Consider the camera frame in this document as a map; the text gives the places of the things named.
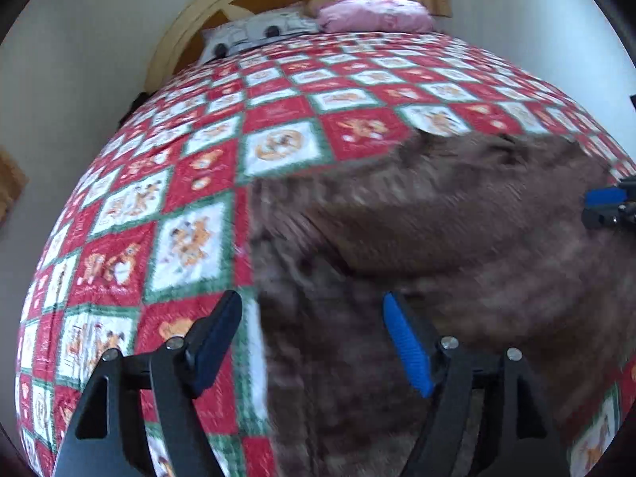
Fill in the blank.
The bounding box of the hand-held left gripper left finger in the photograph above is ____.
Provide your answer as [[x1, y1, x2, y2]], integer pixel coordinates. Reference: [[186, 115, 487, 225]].
[[52, 289, 244, 477]]

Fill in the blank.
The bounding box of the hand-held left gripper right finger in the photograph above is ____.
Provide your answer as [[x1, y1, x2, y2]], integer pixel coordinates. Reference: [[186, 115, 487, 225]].
[[382, 291, 570, 477]]

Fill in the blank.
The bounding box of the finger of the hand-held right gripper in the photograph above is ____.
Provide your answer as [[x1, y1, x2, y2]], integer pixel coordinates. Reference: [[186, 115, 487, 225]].
[[581, 176, 636, 231]]

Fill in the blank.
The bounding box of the brown knitted sweater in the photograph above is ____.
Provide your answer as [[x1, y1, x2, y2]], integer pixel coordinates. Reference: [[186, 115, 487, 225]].
[[246, 129, 636, 477]]

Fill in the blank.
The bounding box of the red checked printed blanket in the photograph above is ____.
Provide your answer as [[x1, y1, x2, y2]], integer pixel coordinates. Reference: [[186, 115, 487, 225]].
[[15, 30, 636, 477]]

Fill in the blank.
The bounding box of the pink pillow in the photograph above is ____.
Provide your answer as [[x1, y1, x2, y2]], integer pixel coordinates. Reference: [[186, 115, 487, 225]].
[[317, 0, 436, 34]]

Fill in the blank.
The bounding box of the white patterned pillow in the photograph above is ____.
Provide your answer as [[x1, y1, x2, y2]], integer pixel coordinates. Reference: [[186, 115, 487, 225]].
[[201, 7, 320, 64]]

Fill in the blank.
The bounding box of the cream arched bed headboard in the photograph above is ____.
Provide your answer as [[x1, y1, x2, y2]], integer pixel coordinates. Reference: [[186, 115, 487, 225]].
[[144, 0, 413, 95]]

